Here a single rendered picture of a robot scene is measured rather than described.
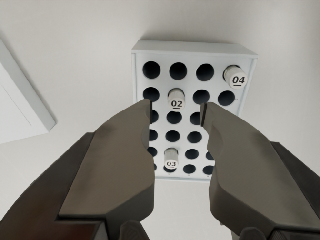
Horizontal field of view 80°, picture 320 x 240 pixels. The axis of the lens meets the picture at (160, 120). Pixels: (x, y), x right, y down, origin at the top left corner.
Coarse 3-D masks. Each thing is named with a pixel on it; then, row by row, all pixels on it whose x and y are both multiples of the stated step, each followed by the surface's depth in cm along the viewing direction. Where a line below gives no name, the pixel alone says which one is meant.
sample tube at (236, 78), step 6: (228, 66) 14; (234, 66) 13; (228, 72) 13; (234, 72) 12; (240, 72) 12; (228, 78) 13; (234, 78) 12; (240, 78) 12; (246, 78) 12; (228, 84) 13; (234, 84) 12; (240, 84) 12
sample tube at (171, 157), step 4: (168, 148) 17; (172, 148) 17; (168, 152) 17; (172, 152) 17; (176, 152) 17; (164, 156) 17; (168, 156) 16; (172, 156) 16; (176, 156) 17; (164, 160) 17; (168, 160) 16; (172, 160) 16; (176, 160) 16; (164, 164) 16; (168, 164) 16; (172, 164) 16; (176, 164) 16; (168, 168) 17; (172, 168) 17
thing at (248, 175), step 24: (216, 120) 10; (240, 120) 10; (216, 144) 9; (240, 144) 8; (264, 144) 8; (216, 168) 7; (240, 168) 7; (264, 168) 7; (216, 192) 6; (240, 192) 6; (264, 192) 6; (288, 192) 6; (216, 216) 7; (240, 216) 6; (264, 216) 5; (288, 216) 5; (312, 216) 5
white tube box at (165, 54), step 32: (160, 64) 13; (192, 64) 13; (224, 64) 13; (160, 96) 15; (192, 96) 15; (224, 96) 16; (160, 128) 16; (192, 128) 16; (160, 160) 18; (192, 160) 18
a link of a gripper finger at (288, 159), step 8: (272, 144) 8; (280, 144) 8; (280, 152) 8; (288, 152) 8; (288, 160) 7; (296, 160) 7; (288, 168) 7; (296, 168) 7; (304, 168) 7; (296, 176) 7; (304, 176) 7; (312, 176) 7; (304, 184) 6; (312, 184) 6; (304, 192) 6; (312, 192) 6; (312, 200) 6; (312, 208) 6; (280, 232) 5; (288, 232) 5; (296, 232) 5; (304, 232) 5; (312, 232) 5
